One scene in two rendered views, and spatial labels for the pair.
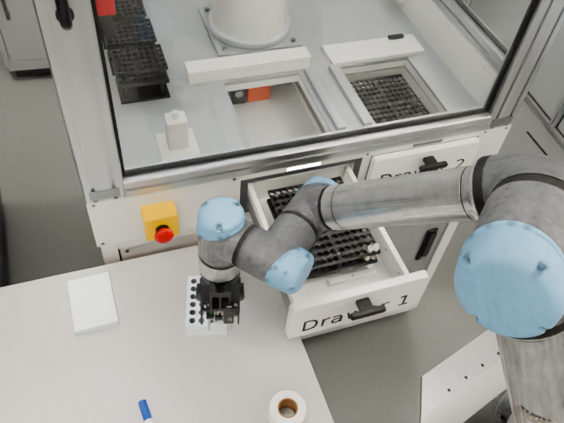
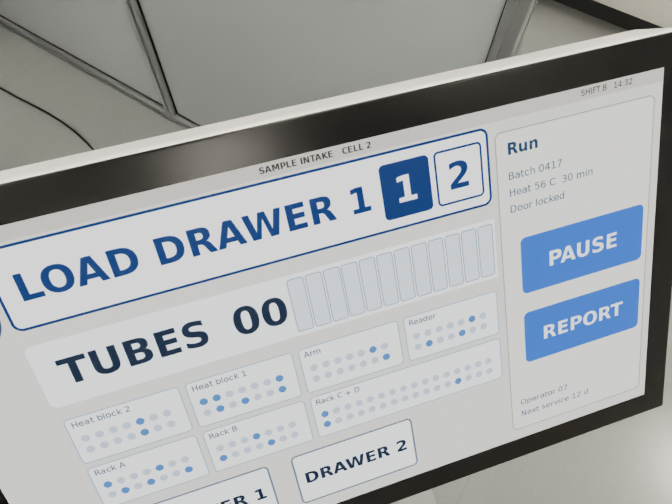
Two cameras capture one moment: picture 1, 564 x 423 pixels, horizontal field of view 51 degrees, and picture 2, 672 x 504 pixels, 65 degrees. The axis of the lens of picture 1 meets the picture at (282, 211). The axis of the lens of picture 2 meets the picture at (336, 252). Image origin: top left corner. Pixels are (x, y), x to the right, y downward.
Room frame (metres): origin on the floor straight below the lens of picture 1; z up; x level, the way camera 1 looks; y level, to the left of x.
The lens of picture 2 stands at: (0.98, -0.94, 1.42)
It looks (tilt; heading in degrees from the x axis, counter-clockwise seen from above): 62 degrees down; 321
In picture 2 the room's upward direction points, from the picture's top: 3 degrees clockwise
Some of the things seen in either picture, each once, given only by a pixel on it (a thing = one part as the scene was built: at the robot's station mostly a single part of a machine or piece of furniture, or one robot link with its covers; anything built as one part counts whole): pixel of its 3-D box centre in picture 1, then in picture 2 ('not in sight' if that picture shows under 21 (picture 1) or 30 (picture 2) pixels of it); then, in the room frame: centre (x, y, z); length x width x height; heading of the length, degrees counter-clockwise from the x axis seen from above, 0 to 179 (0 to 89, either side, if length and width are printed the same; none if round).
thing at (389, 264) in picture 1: (318, 227); not in sight; (0.82, -0.08, 0.86); 0.40 x 0.26 x 0.06; 24
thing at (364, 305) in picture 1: (365, 307); not in sight; (0.61, -0.18, 0.91); 0.07 x 0.04 x 0.01; 114
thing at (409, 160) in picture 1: (422, 164); not in sight; (1.05, -0.33, 0.87); 0.29 x 0.02 x 0.11; 114
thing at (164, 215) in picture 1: (160, 221); not in sight; (0.77, 0.25, 0.88); 0.07 x 0.05 x 0.07; 114
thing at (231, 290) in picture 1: (220, 289); not in sight; (0.58, 0.09, 0.95); 0.09 x 0.08 x 0.12; 9
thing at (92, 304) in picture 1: (92, 302); not in sight; (0.62, 0.37, 0.77); 0.13 x 0.09 x 0.02; 25
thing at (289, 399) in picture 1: (286, 411); not in sight; (0.43, -0.06, 0.78); 0.07 x 0.07 x 0.04
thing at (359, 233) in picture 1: (320, 229); not in sight; (0.81, -0.09, 0.87); 0.22 x 0.18 x 0.06; 24
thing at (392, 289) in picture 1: (357, 304); not in sight; (0.63, -0.17, 0.87); 0.29 x 0.02 x 0.11; 114
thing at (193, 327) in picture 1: (206, 305); not in sight; (0.64, 0.13, 0.78); 0.12 x 0.08 x 0.04; 9
